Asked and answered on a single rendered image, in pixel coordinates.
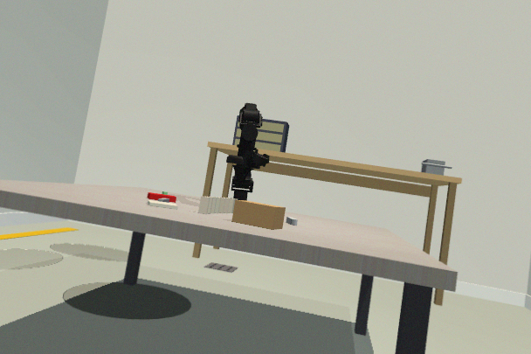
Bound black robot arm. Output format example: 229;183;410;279
231;103;269;201

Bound red flat block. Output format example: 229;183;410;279
148;192;176;202

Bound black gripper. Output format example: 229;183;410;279
226;142;260;186

